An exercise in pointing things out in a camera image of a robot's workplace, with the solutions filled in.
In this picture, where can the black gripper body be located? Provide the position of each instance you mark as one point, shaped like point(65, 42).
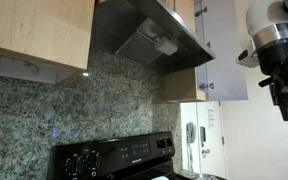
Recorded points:
point(280, 58)

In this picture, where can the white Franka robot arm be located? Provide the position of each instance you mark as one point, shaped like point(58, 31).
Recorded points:
point(267, 16)

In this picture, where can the white open cabinet door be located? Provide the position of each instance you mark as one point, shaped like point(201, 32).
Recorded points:
point(224, 66)

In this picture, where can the metal cabinet door hinge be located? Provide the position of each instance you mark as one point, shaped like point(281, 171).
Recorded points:
point(200, 11)
point(206, 86)

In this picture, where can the narrow wood upper cabinet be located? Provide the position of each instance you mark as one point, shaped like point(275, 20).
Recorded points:
point(184, 83)

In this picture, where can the light wood upper cabinet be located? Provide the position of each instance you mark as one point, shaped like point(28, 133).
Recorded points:
point(34, 26)

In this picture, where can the white paper notice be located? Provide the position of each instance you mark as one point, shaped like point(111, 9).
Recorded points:
point(211, 119)

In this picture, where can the white interior door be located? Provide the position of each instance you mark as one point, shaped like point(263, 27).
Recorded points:
point(214, 153)

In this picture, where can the black door latch box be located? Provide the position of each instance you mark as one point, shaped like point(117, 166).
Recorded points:
point(202, 136)

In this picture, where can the stainless steel range hood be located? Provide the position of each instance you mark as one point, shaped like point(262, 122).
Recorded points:
point(157, 40)

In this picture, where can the black electric stove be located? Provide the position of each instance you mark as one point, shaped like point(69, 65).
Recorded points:
point(117, 156)

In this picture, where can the grey wall phone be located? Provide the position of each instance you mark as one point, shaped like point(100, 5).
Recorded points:
point(191, 132)

